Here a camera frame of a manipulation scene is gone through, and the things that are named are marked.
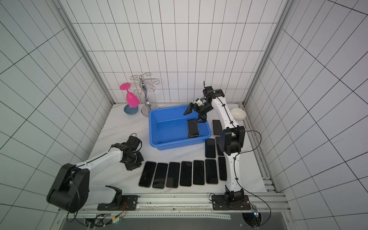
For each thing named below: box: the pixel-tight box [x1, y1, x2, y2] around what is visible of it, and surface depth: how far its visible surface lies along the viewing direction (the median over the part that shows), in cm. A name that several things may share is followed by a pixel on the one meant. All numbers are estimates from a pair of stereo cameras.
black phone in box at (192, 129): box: [187, 119, 199, 139], surface depth 105 cm
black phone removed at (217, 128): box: [212, 119, 223, 136], surface depth 105 cm
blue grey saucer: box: [123, 103, 139, 115], surface depth 115 cm
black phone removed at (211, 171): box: [205, 159, 219, 184], surface depth 85 cm
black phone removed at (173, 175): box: [165, 161, 181, 188], surface depth 86 cm
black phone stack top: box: [205, 138, 217, 158], surface depth 94 cm
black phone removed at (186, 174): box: [179, 161, 193, 187], surface depth 85 cm
